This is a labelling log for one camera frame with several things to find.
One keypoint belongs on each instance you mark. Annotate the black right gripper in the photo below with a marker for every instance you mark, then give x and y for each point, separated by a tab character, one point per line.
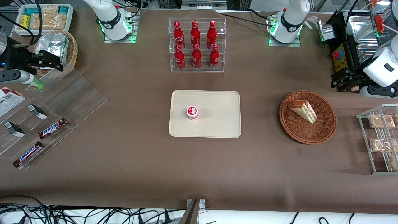
17	57

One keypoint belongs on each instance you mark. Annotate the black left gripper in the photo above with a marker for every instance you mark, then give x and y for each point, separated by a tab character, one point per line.
353	79

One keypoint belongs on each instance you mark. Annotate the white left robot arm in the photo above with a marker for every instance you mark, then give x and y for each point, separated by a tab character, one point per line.
290	18

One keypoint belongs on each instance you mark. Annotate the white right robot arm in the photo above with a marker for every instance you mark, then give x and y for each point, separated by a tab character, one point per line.
112	18

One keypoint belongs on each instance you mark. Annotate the deep tan wicker basket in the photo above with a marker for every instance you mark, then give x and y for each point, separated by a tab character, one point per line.
72	53

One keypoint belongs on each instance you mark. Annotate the wrapped triangle sandwich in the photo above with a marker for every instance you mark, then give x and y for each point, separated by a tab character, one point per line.
303	110

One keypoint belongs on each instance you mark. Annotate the shallow brown wicker basket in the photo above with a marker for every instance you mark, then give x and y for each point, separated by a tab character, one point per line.
323	130

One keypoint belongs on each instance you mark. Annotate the beige plastic tray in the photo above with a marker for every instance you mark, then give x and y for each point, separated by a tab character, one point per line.
214	124

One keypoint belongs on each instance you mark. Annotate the yellow emergency stop box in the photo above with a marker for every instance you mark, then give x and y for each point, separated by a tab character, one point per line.
340	60

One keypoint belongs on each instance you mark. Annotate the green white capped bottle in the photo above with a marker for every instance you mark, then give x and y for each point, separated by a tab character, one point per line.
38	84

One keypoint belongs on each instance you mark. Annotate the silver foil packet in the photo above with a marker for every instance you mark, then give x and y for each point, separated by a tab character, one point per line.
53	42

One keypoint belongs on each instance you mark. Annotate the clear acrylic stepped display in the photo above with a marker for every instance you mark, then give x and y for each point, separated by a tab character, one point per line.
77	96

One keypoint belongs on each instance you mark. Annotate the steel food pan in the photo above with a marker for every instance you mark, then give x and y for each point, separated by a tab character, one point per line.
367	51
362	29

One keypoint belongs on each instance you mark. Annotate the clear bag rice crackers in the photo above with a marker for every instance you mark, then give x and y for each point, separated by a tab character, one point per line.
48	22
49	10

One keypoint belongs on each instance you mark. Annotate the small black carton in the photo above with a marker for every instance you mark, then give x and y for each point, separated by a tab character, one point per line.
38	111
14	129

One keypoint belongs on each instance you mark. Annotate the white plastic bin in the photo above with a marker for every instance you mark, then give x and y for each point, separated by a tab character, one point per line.
71	18

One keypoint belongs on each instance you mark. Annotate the yellow snack box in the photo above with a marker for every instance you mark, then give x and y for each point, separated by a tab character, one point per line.
25	22

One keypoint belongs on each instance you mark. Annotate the clear bag brown snack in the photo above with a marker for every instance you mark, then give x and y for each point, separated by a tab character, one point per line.
382	145
394	162
381	121

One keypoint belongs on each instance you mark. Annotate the teal snack box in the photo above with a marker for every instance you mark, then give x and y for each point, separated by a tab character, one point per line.
32	11
63	10

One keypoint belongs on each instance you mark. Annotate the black food warmer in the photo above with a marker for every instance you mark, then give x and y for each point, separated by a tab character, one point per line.
340	25

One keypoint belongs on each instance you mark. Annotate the red white printed carton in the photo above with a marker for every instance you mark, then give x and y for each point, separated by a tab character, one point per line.
7	102

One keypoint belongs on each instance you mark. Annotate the brown Snickers bar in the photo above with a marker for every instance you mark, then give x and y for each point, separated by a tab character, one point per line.
53	128
28	154

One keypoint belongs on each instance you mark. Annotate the clear plastic wrapper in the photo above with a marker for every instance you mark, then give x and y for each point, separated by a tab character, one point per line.
314	21

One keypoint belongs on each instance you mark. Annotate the red food skewer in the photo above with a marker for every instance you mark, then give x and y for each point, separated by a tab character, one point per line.
378	22
373	3

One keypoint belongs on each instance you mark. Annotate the red cola bottle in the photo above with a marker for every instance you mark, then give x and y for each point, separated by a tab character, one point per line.
178	34
196	58
179	59
211	34
195	32
214	59

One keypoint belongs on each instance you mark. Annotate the brown table cloth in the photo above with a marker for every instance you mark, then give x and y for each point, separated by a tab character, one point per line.
124	174

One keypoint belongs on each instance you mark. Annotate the clear acrylic bottle rack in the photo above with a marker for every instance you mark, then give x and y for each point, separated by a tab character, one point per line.
203	67

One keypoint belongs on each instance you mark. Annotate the red white yogurt cup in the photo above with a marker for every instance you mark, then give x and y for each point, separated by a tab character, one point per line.
192	113

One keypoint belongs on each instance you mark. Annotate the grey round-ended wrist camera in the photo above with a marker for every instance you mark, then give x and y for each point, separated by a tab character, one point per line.
379	92
15	76

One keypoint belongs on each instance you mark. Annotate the aluminium arm base plate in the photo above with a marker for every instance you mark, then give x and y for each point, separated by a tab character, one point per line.
133	34
284	44

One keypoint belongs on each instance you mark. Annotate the aluminium frame rail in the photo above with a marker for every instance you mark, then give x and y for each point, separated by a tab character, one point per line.
203	4

